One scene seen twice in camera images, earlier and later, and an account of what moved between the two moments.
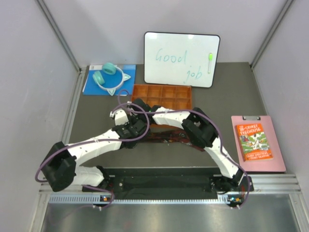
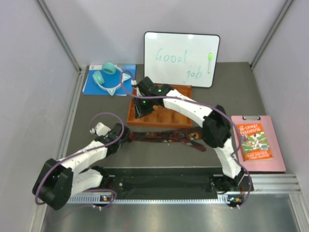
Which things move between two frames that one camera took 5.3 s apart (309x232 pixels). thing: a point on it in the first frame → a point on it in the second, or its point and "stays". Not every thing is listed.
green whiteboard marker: x=210 y=59 stays
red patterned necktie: x=171 y=136 stays
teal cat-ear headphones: x=109 y=68 stays
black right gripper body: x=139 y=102 → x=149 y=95
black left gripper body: x=127 y=125 → x=122 y=141
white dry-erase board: x=182 y=59 stays
